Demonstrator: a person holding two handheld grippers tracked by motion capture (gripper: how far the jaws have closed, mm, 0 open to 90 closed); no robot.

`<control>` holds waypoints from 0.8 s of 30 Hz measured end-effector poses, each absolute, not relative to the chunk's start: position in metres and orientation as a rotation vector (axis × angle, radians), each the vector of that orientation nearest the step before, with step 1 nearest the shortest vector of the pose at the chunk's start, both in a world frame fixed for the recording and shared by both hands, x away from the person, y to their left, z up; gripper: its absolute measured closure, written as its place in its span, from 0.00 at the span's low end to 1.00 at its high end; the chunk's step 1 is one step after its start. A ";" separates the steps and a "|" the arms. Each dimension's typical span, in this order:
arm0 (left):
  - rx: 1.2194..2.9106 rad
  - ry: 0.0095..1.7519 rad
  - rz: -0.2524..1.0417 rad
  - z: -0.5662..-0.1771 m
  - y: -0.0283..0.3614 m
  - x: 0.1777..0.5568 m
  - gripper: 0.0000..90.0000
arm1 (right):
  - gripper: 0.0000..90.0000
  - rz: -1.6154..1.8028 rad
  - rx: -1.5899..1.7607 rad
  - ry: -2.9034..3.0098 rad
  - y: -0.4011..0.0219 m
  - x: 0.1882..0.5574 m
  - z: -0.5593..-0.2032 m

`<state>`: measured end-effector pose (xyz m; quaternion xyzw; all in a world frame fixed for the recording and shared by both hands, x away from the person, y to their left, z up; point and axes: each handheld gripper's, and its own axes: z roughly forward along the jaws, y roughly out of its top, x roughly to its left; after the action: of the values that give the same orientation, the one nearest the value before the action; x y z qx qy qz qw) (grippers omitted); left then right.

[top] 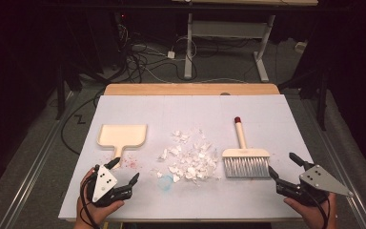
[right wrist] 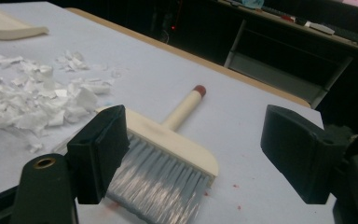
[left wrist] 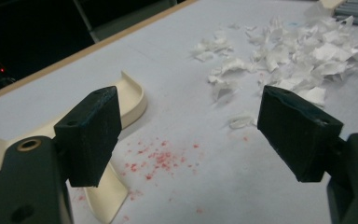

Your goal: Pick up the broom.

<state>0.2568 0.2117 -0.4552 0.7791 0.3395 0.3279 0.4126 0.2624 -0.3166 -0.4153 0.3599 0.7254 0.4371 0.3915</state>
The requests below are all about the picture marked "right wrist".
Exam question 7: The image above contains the white flat device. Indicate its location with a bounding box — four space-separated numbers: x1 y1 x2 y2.
304 21 336 35

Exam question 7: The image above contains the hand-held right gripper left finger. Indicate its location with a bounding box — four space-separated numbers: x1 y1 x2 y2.
66 105 131 205

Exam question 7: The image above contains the white desk frame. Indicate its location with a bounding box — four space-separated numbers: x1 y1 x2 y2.
217 0 358 110

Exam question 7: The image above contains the white cover board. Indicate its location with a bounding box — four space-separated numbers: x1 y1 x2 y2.
0 1 337 224

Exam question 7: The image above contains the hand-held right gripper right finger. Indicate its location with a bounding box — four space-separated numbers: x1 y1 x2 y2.
259 105 355 205

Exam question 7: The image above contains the cream plastic dustpan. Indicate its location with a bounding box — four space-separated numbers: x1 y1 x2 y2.
0 0 50 41

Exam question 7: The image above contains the pile of white paper scraps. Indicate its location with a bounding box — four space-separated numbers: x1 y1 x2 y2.
0 49 129 155

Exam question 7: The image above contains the cream brush with red-tipped handle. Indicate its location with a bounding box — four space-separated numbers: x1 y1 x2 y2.
52 84 220 224

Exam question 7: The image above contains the black keyboard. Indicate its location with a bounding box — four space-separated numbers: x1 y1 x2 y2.
330 23 358 50

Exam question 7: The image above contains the teal cloth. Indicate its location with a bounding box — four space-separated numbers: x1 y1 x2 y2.
241 0 265 9

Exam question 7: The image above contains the wooden table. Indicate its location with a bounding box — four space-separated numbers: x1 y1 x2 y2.
65 7 311 109

